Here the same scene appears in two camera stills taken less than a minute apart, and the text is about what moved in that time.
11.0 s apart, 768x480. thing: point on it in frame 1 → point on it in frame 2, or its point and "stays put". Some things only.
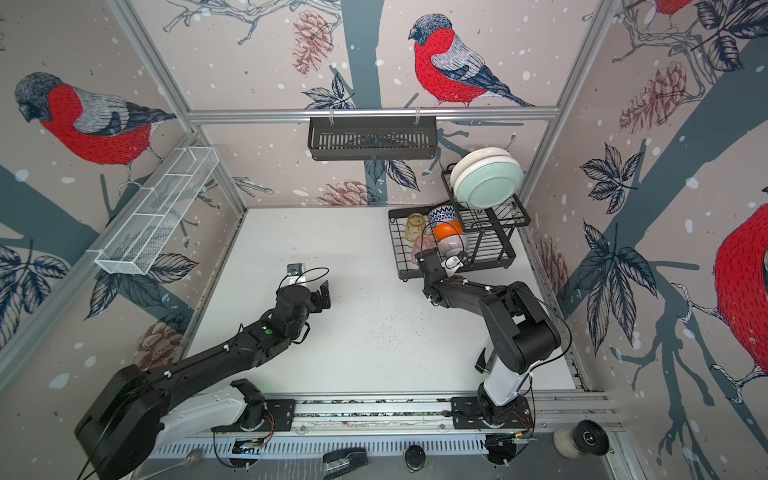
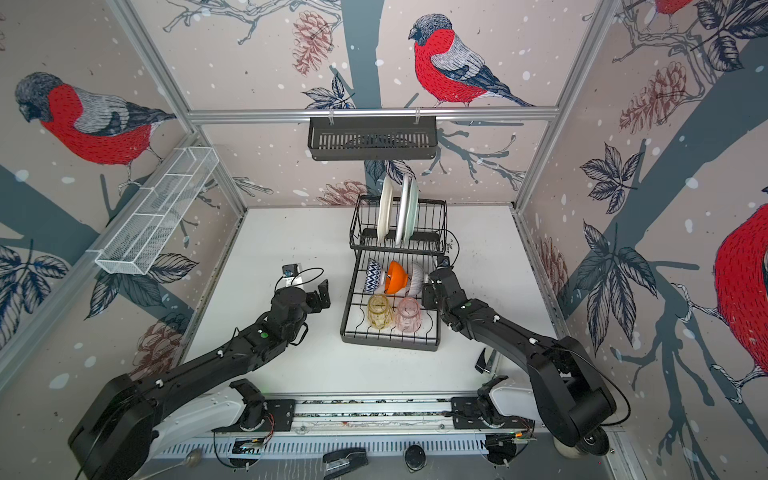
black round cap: [415, 458] stays put
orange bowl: [447, 229] → [396, 279]
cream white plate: [474, 155] → [385, 210]
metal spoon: [193, 459] stays put
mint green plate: [489, 182] → [408, 210]
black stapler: [343, 461] stays put
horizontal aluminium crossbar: [373, 112] stays put
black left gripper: [318, 304] stays put
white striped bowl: [453, 244] → [417, 279]
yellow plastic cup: [415, 226] → [379, 311]
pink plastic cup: [422, 243] → [408, 315]
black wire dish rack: [461, 237] → [396, 240]
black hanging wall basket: [372, 138] stays put
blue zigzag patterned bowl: [443, 214] → [373, 275]
